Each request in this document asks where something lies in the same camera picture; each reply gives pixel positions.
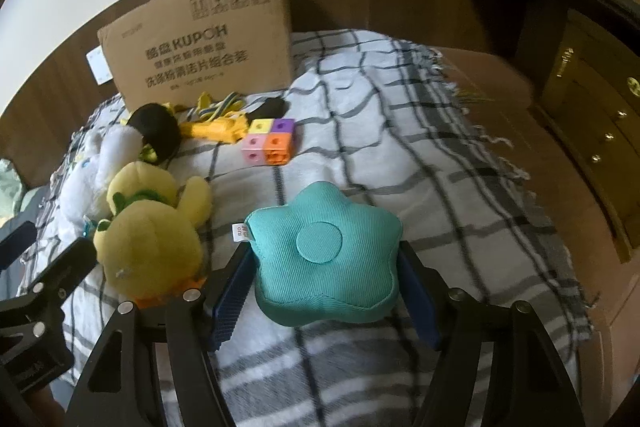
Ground white wall switch panel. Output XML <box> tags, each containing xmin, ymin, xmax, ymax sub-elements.
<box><xmin>86</xmin><ymin>46</ymin><xmax>113</xmax><ymax>86</ymax></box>

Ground black small cloth item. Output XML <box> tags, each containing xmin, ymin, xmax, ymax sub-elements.
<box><xmin>246</xmin><ymin>96</ymin><xmax>288</xmax><ymax>124</ymax></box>

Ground colourful cube block set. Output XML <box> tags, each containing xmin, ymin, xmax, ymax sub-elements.
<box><xmin>241</xmin><ymin>118</ymin><xmax>295</xmax><ymax>166</ymax></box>

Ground black white plaid blanket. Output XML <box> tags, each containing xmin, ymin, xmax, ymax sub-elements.
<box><xmin>16</xmin><ymin>28</ymin><xmax>594</xmax><ymax>427</ymax></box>

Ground yellow toy gun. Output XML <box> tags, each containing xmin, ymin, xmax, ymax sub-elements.
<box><xmin>179</xmin><ymin>113</ymin><xmax>250</xmax><ymax>144</ymax></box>

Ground white plush toy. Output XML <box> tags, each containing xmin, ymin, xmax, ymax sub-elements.
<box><xmin>58</xmin><ymin>124</ymin><xmax>143</xmax><ymax>237</ymax></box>

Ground striped rope toy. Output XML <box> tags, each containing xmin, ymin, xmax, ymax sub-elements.
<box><xmin>196</xmin><ymin>92</ymin><xmax>245</xmax><ymax>122</ymax></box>

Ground brown cardboard box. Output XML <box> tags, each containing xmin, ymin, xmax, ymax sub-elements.
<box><xmin>98</xmin><ymin>0</ymin><xmax>293</xmax><ymax>112</ymax></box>

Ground light green pillow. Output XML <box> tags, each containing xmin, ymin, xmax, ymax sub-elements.
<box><xmin>0</xmin><ymin>158</ymin><xmax>25</xmax><ymax>225</ymax></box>

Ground teal star plush cushion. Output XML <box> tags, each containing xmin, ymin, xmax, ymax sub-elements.
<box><xmin>244</xmin><ymin>181</ymin><xmax>404</xmax><ymax>327</ymax></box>

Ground yellow duck plush toy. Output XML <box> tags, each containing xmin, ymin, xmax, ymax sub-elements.
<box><xmin>93</xmin><ymin>161</ymin><xmax>213</xmax><ymax>308</ymax></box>

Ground wooden nightstand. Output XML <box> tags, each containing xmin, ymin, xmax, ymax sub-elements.
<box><xmin>444</xmin><ymin>11</ymin><xmax>639</xmax><ymax>426</ymax></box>

